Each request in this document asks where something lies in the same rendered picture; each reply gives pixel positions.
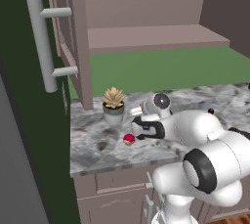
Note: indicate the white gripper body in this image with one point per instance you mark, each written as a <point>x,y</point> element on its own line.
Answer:
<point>136,111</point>

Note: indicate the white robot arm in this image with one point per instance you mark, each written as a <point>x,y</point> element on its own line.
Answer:
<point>201,136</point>

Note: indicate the brown base cabinet door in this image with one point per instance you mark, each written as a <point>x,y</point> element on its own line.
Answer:
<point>110,210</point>

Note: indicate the succulent plant in grey pot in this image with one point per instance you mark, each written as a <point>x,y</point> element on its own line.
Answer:
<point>113,110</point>

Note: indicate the small red and yellow cupcake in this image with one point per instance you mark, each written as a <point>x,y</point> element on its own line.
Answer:
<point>129,139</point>

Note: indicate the brown drawer front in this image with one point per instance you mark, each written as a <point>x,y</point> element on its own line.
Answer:
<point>120,181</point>

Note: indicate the small black round object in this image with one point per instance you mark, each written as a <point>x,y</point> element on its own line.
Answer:
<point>211,111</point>

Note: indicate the brown wall cabinet shelf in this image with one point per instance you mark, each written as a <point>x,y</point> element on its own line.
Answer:
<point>153,37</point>

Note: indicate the brown wall cabinet door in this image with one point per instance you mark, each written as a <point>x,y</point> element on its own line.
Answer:
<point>79,38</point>

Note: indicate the brown open wall cabinet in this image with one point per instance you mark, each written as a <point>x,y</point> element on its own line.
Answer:
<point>146,3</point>

